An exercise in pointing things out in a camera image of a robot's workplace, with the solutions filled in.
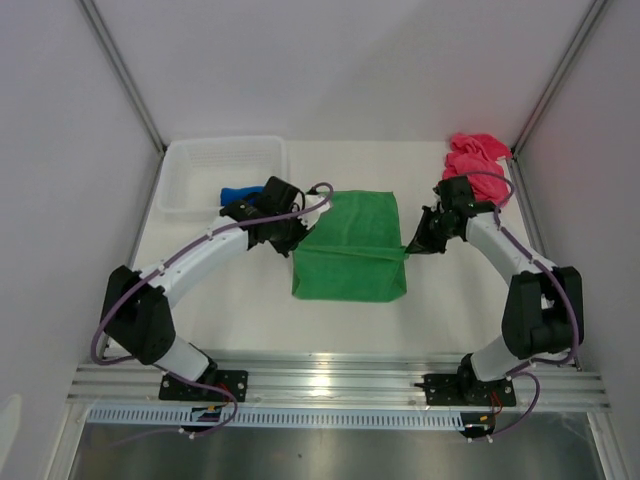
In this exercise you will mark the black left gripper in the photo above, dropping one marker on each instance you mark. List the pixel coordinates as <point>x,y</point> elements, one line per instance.
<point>301,233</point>

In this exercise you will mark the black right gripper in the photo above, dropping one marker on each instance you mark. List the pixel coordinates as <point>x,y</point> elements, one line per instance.
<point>421,242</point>

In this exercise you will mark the blue towel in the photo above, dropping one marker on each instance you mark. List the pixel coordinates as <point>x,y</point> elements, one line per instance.
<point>230,195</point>

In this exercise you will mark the green towel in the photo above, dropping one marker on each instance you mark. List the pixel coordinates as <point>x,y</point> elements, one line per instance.
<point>355,252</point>

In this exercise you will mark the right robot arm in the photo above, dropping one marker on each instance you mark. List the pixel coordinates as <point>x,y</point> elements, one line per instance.
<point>543,317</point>

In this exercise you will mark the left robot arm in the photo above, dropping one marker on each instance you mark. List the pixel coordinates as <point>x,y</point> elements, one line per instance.
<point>138,304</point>

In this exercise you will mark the pink towel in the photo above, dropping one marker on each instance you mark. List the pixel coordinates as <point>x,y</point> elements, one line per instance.
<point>478,157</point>

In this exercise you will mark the white plastic basket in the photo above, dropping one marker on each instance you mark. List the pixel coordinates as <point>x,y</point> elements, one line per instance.
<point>194,172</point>

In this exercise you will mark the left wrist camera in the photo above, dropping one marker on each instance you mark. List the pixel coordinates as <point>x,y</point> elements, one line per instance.
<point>315,205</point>

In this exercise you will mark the aluminium frame rail right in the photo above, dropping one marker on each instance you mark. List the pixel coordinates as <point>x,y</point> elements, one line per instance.
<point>535,235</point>

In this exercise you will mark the aluminium front rail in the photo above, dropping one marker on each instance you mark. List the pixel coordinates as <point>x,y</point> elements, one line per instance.
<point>333,381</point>

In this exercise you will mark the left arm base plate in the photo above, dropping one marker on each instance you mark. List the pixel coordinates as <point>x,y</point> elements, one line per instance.
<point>214,386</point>

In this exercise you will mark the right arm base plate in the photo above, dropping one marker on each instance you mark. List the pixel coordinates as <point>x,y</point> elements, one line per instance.
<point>452,390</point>

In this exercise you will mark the slotted cable duct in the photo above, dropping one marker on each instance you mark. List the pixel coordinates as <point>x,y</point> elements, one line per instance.
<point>277,418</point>

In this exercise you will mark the aluminium frame post right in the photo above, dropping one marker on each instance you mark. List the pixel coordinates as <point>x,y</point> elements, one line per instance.
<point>568,59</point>

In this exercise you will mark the aluminium frame post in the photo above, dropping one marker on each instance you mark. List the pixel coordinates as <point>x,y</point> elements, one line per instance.
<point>568,59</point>
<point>120,70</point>

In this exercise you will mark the aluminium frame post left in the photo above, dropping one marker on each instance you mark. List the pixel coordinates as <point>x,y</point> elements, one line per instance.
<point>120,70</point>

